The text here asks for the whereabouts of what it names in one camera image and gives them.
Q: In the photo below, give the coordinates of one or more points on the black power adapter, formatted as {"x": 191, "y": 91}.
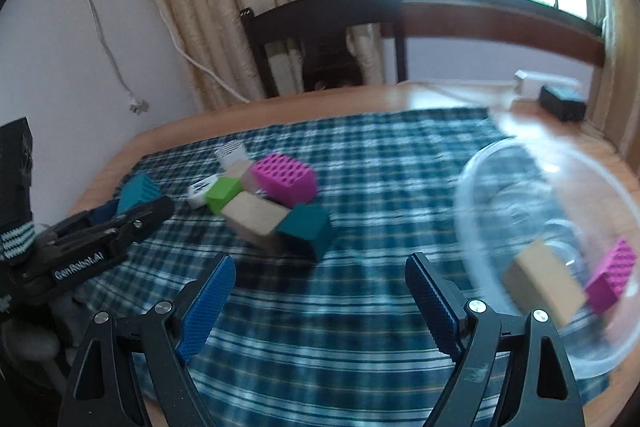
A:
{"x": 562, "y": 103}

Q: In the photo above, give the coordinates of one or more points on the ribbed teal block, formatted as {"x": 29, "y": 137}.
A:
{"x": 137, "y": 191}

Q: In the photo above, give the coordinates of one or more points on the white striped block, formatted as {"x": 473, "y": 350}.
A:
{"x": 231, "y": 153}

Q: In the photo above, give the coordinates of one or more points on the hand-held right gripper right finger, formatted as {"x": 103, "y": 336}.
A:
{"x": 435, "y": 307}

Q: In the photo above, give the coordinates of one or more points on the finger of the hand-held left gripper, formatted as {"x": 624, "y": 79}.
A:
{"x": 150, "y": 214}
{"x": 85, "y": 221}

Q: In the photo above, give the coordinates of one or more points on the dark teal block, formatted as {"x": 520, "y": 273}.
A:
{"x": 305, "y": 227}

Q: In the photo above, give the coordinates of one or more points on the dark wooden chair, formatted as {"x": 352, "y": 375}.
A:
{"x": 320, "y": 14}

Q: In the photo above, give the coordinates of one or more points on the grey cushion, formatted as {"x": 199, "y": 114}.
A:
{"x": 25, "y": 342}

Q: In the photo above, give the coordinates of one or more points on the blue plaid cloth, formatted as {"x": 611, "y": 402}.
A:
{"x": 350, "y": 207}

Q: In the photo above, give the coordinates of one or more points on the small white block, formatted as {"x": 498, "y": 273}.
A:
{"x": 200, "y": 193}

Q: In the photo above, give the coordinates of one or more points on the brown wooden window sill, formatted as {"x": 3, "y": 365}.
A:
{"x": 500, "y": 24}

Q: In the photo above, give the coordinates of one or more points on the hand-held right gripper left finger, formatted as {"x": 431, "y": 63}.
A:
{"x": 207, "y": 307}

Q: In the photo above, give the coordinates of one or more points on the clear plastic bowl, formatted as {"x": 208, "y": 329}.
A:
{"x": 500, "y": 187}

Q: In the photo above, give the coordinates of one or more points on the white power strip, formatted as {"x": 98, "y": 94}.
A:
{"x": 535, "y": 82}

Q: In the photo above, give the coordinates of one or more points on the magenta perforated block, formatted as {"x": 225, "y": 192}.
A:
{"x": 282, "y": 179}
{"x": 612, "y": 279}

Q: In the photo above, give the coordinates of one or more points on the green block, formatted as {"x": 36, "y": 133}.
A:
{"x": 222, "y": 194}

